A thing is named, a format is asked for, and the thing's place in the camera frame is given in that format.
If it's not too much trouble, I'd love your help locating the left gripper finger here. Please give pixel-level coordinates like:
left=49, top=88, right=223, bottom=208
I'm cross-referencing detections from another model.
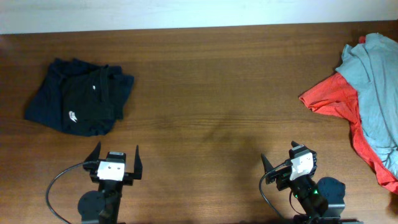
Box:
left=133, top=145, right=143, bottom=180
left=85, top=142, right=101, bottom=162

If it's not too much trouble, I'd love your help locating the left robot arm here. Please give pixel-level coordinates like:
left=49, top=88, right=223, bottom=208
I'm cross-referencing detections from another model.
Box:
left=78, top=143, right=143, bottom=224

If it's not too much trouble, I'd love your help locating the light blue t-shirt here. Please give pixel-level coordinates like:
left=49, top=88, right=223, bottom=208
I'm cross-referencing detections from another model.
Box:
left=336, top=33, right=397, bottom=177

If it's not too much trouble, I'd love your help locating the folded black garment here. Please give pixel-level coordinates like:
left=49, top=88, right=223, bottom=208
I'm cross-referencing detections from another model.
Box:
left=24, top=58, right=134, bottom=136

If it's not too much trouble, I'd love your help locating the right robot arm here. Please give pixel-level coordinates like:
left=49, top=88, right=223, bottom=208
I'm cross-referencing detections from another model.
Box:
left=259, top=141, right=362, bottom=224

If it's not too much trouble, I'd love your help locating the red printed t-shirt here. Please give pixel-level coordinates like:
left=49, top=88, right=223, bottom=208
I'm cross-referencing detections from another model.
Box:
left=299, top=36, right=397, bottom=194

